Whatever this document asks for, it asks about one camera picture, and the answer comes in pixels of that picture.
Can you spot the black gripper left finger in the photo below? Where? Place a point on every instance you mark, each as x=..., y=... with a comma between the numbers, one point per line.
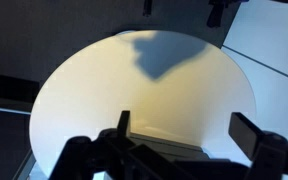
x=124, y=122

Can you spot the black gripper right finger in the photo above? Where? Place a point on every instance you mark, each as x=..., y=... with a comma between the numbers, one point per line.
x=247, y=133

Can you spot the black camera stand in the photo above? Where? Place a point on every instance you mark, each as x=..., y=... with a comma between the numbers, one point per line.
x=147, y=7

